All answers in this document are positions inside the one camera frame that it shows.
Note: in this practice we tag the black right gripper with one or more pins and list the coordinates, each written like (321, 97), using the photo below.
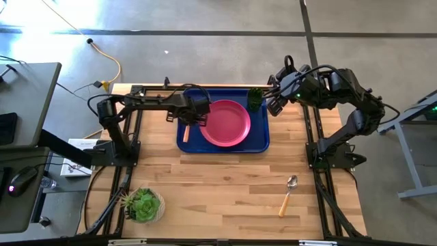
(286, 85)

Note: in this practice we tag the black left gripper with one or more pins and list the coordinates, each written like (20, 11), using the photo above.
(193, 107)

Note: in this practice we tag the green plastic cup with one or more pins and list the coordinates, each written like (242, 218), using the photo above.
(255, 99)

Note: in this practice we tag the pink round plate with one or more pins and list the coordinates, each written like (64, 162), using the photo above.
(225, 123)

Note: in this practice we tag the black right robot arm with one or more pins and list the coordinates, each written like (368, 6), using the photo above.
(355, 112)

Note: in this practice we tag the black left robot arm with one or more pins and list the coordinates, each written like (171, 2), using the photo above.
(116, 130)

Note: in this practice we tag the blue plastic tray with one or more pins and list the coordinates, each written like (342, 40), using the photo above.
(259, 136)

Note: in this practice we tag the green succulent in pot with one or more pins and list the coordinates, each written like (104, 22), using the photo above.
(145, 206)

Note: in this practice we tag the white printed box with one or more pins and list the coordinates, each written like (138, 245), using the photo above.
(76, 145)

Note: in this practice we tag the black diagonal bar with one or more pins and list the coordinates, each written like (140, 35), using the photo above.
(65, 147)

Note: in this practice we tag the grey metal stand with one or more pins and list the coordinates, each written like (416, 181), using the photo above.
(408, 160)

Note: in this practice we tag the clear water bottle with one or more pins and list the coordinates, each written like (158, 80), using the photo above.
(48, 183)

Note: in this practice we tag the grey desk with keyboard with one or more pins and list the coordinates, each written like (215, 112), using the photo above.
(30, 99)

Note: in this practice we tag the black computer mouse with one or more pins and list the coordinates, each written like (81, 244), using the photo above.
(22, 180)

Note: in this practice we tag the grey desk with mouse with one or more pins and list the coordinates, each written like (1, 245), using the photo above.
(20, 208)

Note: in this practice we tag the black aluminium table frame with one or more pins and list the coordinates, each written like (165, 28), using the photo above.
(327, 201)

